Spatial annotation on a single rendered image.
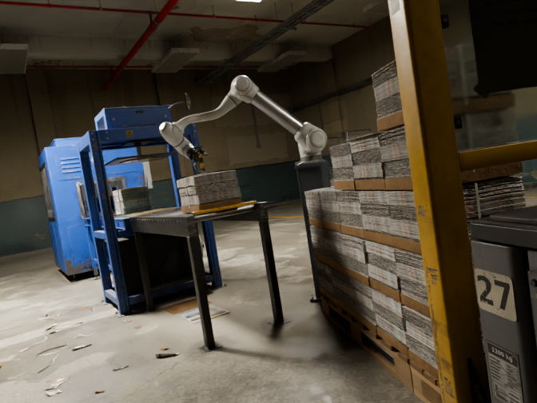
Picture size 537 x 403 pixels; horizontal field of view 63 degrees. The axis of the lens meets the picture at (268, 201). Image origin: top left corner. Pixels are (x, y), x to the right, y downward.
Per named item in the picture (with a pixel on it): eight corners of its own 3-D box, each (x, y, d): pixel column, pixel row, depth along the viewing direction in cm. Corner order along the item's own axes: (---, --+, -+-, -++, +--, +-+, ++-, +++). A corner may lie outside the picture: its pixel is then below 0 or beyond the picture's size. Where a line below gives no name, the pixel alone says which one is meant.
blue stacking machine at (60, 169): (167, 260, 618) (142, 115, 607) (69, 284, 551) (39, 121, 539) (138, 253, 747) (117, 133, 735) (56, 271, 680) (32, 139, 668)
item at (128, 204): (153, 209, 451) (148, 185, 449) (123, 214, 435) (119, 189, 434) (142, 210, 483) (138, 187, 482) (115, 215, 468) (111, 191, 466)
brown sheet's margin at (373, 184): (428, 177, 208) (427, 168, 207) (468, 175, 180) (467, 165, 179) (356, 189, 200) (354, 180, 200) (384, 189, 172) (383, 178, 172)
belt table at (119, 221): (196, 216, 398) (195, 205, 398) (125, 229, 364) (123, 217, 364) (171, 216, 458) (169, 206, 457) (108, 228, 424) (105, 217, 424)
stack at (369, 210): (375, 301, 298) (358, 181, 293) (495, 371, 183) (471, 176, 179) (321, 313, 290) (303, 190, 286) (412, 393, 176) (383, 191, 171)
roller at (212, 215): (255, 212, 287) (257, 207, 284) (188, 225, 263) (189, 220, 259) (252, 206, 290) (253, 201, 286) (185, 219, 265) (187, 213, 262)
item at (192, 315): (230, 313, 324) (230, 311, 323) (194, 325, 309) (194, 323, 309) (210, 304, 355) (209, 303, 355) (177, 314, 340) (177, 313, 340)
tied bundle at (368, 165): (428, 178, 208) (422, 130, 207) (469, 177, 180) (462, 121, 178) (355, 191, 201) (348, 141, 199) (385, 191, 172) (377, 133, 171)
